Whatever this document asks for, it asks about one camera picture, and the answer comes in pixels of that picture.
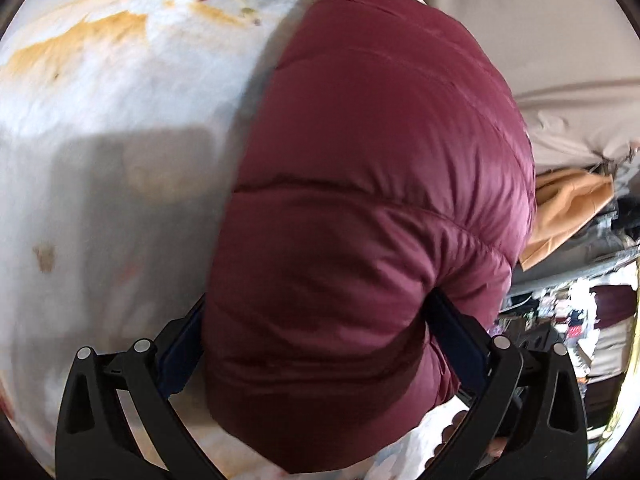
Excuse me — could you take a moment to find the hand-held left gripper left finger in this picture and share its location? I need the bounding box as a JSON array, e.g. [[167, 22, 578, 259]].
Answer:
[[54, 292, 212, 480]]

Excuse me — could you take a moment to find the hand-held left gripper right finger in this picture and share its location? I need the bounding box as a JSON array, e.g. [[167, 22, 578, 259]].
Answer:
[[425, 289, 589, 480]]

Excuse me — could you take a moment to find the maroon puffer jacket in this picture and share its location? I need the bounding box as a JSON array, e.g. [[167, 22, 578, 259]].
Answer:
[[200, 0, 538, 461]]

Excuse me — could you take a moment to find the dark red cloth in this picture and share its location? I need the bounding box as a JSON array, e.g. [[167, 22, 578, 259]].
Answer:
[[594, 284, 640, 330]]

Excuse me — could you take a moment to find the orange hanging garment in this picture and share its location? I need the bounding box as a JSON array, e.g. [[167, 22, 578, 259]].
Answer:
[[517, 166, 616, 271]]

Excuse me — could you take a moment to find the floral fleece blanket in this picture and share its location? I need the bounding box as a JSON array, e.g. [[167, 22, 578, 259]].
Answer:
[[0, 0, 501, 480]]

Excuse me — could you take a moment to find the beige cloth backdrop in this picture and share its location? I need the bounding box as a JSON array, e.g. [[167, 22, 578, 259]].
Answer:
[[387, 0, 640, 173]]

